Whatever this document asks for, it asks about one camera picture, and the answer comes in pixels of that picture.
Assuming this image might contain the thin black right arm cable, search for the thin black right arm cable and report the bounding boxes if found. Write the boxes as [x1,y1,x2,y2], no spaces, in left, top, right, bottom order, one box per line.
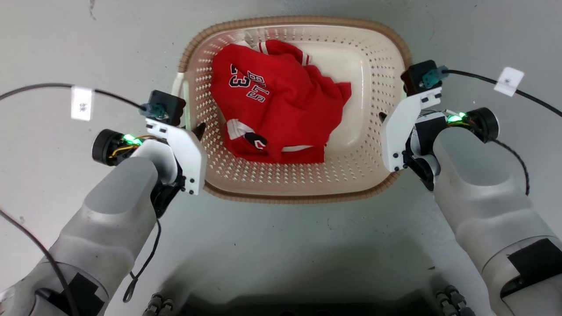
[491,139,531,196]

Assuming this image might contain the white label on left cable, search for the white label on left cable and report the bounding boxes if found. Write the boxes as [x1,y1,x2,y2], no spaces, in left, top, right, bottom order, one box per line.
[71,86,94,122]

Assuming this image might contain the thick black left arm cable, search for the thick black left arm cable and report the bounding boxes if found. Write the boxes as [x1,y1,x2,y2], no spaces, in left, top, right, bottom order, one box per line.
[0,209,80,316]

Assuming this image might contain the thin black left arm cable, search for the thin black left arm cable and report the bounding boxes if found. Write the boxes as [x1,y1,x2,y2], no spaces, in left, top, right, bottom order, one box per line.
[122,219,162,304]

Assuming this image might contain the left camera black cable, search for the left camera black cable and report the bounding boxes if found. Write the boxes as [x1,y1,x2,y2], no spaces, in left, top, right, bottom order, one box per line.
[0,83,148,110]

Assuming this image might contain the white label on cable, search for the white label on cable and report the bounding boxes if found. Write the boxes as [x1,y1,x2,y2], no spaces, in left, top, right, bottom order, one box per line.
[71,86,94,122]
[494,66,525,97]

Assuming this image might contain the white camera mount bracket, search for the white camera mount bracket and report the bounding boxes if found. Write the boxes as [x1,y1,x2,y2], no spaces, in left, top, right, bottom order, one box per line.
[380,86,443,173]
[145,117,208,196]

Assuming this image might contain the red basketball jersey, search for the red basketball jersey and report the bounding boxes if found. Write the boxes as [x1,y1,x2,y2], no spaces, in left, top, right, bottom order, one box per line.
[210,39,353,165]

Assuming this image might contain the cream laundry basket brown rim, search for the cream laundry basket brown rim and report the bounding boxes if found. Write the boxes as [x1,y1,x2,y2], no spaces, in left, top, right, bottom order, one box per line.
[172,17,413,205]

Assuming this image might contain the right white camera mount bracket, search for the right white camera mount bracket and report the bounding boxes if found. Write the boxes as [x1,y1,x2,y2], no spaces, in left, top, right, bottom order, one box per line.
[380,86,443,173]

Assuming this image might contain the left white camera mount bracket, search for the left white camera mount bracket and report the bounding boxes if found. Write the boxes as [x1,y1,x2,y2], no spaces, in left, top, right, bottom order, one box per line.
[145,117,208,196]

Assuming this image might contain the camera black cable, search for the camera black cable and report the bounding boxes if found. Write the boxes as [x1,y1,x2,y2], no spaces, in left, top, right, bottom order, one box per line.
[0,83,148,110]
[443,69,562,118]

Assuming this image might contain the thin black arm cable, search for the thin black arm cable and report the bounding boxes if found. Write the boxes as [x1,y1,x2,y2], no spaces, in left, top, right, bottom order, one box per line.
[491,139,531,196]
[122,219,162,304]

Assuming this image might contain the white label on right cable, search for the white label on right cable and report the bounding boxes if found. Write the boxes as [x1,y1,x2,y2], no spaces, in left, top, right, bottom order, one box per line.
[494,66,525,97]

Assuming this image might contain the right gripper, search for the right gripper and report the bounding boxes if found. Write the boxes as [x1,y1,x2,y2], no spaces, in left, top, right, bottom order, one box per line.
[378,112,449,192]

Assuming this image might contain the right camera black cable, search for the right camera black cable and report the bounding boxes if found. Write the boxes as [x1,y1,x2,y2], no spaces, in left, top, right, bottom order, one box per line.
[443,69,562,118]

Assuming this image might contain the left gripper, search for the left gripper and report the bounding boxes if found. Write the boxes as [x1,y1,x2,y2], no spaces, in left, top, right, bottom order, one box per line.
[132,122,207,218]

